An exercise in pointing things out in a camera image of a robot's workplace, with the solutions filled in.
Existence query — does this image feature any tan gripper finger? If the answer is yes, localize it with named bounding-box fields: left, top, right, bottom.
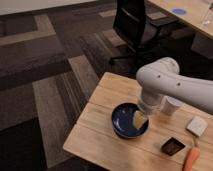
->
left=137, top=116, right=148, bottom=129
left=133, top=111, right=142, bottom=129

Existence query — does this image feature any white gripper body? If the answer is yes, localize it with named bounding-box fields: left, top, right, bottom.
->
left=137, top=90, right=164, bottom=115

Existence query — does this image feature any clear glass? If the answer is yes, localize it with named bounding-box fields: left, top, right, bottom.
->
left=202, top=3, right=213, bottom=26

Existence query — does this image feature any dark brown eraser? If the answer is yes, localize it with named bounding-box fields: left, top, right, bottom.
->
left=161, top=137, right=185, bottom=156

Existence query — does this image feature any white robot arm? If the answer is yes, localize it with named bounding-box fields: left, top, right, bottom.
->
left=136, top=57, right=213, bottom=115

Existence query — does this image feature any blue round disc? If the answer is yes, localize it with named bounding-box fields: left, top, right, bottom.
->
left=172, top=8, right=186, bottom=15

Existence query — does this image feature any black office chair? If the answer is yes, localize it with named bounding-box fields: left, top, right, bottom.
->
left=109, top=0, right=178, bottom=73

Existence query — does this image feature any white square sponge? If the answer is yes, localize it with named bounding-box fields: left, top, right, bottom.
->
left=186, top=116, right=208, bottom=137

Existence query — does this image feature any dark blue ceramic bowl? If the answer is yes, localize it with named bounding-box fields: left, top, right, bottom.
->
left=111, top=103, right=149, bottom=139

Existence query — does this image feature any orange carrot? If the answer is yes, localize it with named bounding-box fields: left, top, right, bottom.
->
left=182, top=136, right=200, bottom=171

